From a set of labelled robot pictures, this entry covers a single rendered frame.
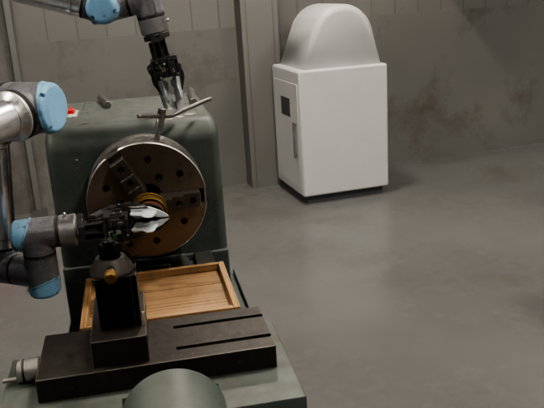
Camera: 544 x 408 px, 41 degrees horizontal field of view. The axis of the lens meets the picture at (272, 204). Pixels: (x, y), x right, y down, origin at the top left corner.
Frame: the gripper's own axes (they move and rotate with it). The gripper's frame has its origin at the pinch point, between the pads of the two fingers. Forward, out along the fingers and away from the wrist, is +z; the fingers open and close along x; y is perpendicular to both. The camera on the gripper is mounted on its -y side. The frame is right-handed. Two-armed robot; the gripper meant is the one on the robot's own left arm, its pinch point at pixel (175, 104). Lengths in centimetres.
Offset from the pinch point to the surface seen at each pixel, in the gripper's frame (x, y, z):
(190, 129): 2.1, 1.9, 7.7
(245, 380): -4, 89, 37
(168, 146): -5.1, 18.1, 7.1
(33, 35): -77, -371, -19
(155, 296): -19, 37, 39
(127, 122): -14.4, -3.5, 2.0
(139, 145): -12.2, 18.4, 4.9
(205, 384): -9, 124, 15
